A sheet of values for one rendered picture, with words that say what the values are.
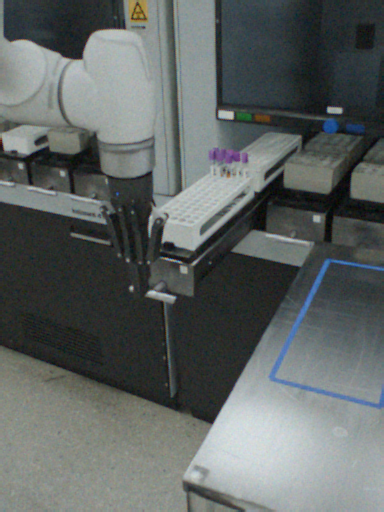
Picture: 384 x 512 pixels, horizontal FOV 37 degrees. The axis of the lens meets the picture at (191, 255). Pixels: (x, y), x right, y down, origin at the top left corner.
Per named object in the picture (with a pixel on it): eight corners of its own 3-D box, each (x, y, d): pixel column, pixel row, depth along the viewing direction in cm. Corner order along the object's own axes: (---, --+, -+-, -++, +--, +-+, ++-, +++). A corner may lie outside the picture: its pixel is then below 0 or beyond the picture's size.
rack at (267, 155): (267, 153, 159) (267, 131, 156) (301, 158, 154) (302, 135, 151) (220, 190, 136) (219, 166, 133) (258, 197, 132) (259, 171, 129)
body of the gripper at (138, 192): (163, 166, 93) (167, 217, 97) (121, 159, 97) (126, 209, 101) (138, 182, 87) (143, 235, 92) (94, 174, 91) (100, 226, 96)
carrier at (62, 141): (86, 153, 160) (83, 132, 157) (81, 155, 158) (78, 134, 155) (54, 148, 165) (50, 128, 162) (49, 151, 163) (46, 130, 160)
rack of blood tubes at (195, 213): (216, 193, 135) (215, 168, 132) (255, 200, 130) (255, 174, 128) (148, 246, 112) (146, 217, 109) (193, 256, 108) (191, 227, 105)
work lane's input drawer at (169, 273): (265, 171, 166) (266, 141, 161) (311, 178, 160) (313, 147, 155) (121, 293, 110) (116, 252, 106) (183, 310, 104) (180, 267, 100)
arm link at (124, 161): (119, 125, 95) (122, 159, 98) (84, 141, 88) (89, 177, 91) (165, 131, 91) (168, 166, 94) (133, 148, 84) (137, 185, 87)
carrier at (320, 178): (334, 191, 128) (336, 166, 126) (331, 195, 127) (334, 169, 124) (285, 184, 133) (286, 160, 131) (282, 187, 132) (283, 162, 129)
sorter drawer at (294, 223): (346, 146, 183) (349, 118, 178) (391, 151, 177) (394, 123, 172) (257, 240, 127) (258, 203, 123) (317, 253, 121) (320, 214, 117)
